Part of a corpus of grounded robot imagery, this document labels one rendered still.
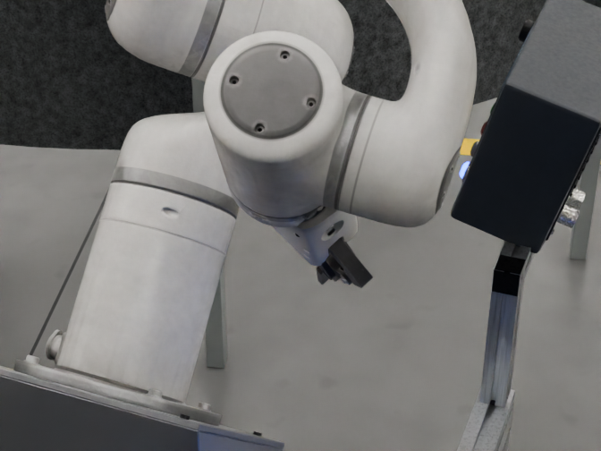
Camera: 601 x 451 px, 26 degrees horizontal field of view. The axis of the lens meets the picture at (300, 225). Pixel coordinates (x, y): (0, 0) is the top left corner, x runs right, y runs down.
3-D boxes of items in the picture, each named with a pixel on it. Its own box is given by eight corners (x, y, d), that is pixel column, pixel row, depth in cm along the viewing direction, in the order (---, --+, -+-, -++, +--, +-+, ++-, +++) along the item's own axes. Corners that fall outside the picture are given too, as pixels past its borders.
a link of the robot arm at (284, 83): (371, 124, 90) (245, 88, 91) (375, 50, 77) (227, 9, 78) (335, 236, 88) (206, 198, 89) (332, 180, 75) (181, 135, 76)
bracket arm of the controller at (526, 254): (517, 297, 144) (520, 275, 142) (491, 291, 145) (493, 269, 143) (558, 188, 162) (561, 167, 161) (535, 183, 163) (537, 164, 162)
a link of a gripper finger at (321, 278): (372, 262, 101) (370, 281, 107) (343, 233, 101) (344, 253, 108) (342, 290, 100) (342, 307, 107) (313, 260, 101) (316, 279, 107)
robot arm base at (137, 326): (-27, 360, 111) (37, 155, 114) (71, 384, 129) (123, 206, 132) (172, 415, 105) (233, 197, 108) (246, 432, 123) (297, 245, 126)
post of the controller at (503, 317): (504, 408, 154) (520, 274, 142) (479, 403, 154) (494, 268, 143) (510, 392, 156) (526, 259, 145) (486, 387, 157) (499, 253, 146)
